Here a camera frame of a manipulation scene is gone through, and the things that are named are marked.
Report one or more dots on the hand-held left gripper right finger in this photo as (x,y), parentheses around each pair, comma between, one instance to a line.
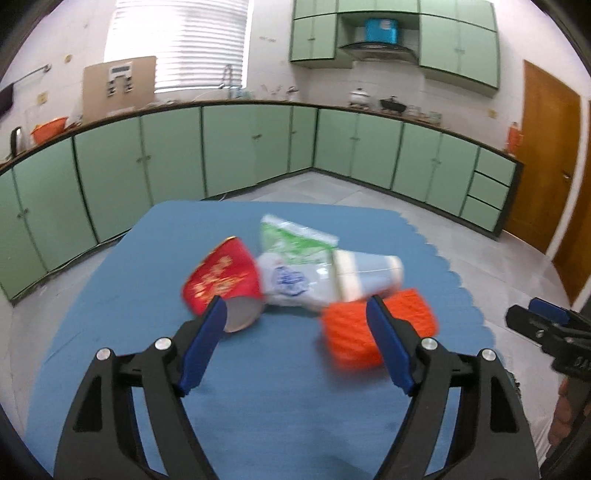
(390,346)

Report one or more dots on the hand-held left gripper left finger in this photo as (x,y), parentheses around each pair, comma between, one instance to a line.
(203,341)

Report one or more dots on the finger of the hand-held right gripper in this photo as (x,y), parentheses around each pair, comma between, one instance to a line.
(547,310)
(526,323)

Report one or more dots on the orange foam net sleeve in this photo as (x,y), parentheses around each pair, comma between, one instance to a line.
(346,332)

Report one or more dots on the red paper cup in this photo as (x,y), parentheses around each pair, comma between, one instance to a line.
(221,277)

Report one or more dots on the blue and white paper cup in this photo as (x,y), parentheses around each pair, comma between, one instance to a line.
(369,272)

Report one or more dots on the white bag with blue print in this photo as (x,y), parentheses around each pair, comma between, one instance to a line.
(286,281)

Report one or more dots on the green plastic bag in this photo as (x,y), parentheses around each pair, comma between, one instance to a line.
(286,240)

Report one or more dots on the person's right hand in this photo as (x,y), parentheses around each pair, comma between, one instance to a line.
(563,406)

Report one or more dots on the blue scalloped table mat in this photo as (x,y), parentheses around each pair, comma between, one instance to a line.
(277,415)

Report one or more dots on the wooden door with knob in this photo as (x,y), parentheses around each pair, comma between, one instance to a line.
(540,161)

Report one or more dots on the red thermos flask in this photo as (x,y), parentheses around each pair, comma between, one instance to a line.
(515,138)

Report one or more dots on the green base cabinets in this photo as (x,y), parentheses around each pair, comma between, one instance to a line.
(175,152)

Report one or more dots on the black wok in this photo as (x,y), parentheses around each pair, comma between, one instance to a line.
(392,105)

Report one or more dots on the white cooking pot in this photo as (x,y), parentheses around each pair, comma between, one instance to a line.
(358,98)

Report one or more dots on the orange plastic basin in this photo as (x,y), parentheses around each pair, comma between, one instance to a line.
(48,130)

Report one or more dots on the small metal teapot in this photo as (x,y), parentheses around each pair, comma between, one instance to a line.
(292,92)

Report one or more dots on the brown cardboard panel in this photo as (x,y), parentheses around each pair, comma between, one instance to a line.
(97,99)

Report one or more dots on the metal sink faucet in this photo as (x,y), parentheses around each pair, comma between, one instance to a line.
(227,76)

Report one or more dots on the black range hood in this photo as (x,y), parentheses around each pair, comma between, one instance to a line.
(378,48)

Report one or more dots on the white window blind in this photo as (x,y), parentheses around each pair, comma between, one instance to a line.
(184,41)

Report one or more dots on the dark cloth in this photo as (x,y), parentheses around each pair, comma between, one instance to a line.
(5,99)

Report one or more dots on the blue wrapped hood chimney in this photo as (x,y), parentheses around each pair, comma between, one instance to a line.
(382,31)

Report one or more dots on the green wall cabinets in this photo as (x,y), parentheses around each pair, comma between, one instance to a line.
(461,46)

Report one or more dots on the yellow wall socket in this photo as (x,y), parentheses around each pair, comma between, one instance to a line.
(42,98)

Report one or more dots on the metal towel rail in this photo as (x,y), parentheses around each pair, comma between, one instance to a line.
(32,74)

